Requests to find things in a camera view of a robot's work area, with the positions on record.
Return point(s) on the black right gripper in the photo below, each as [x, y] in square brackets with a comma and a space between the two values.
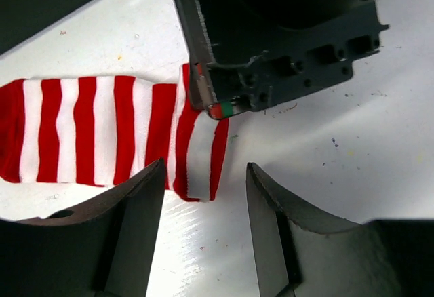
[251, 55]

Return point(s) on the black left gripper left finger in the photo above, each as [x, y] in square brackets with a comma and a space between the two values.
[101, 247]

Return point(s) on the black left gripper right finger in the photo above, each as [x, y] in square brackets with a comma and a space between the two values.
[302, 250]

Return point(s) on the red white striped sock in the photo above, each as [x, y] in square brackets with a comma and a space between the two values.
[101, 131]

